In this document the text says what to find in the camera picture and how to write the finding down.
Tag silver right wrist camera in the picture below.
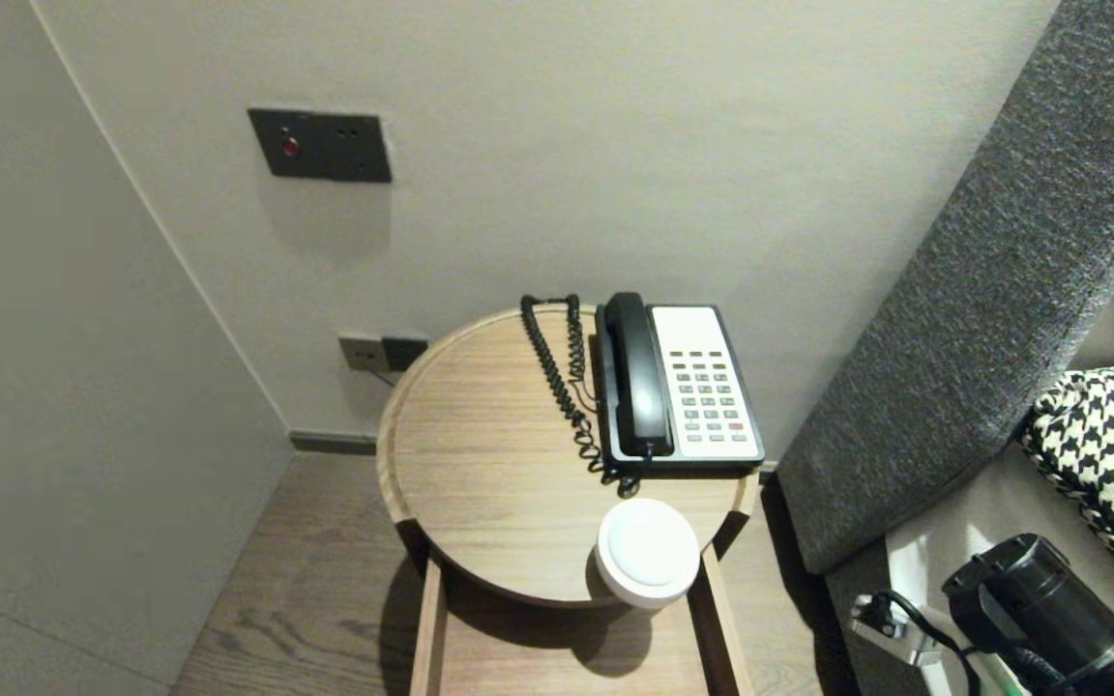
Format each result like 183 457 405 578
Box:
848 592 947 669

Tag black white houndstooth pillow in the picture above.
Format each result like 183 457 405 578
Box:
1013 362 1114 605

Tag black telephone handset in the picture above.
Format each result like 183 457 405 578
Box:
603 292 674 458

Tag black camera cable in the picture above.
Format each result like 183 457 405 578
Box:
865 589 982 696

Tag beige wall socket plate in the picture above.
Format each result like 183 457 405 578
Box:
339 333 389 373

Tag dark wall switch panel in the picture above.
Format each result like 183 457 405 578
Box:
248 108 394 185

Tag black and white desk telephone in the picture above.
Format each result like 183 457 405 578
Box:
594 304 767 475

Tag beige bed duvet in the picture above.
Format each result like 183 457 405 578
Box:
884 440 1114 696

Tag dark skirting board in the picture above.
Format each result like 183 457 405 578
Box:
288 432 379 457

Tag white round puck device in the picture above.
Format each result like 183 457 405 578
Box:
595 497 702 611

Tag black wall socket plate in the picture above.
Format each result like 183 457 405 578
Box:
382 335 429 372

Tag grey fabric headboard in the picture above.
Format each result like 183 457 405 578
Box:
775 0 1114 576

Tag black coiled phone cord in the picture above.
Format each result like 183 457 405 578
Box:
520 295 642 499

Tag grey fabric bed frame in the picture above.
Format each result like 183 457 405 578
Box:
823 536 916 696

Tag round wooden nightstand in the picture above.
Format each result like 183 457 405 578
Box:
377 303 761 608

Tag curved wooden nightstand drawer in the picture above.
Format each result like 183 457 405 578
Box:
409 543 756 696

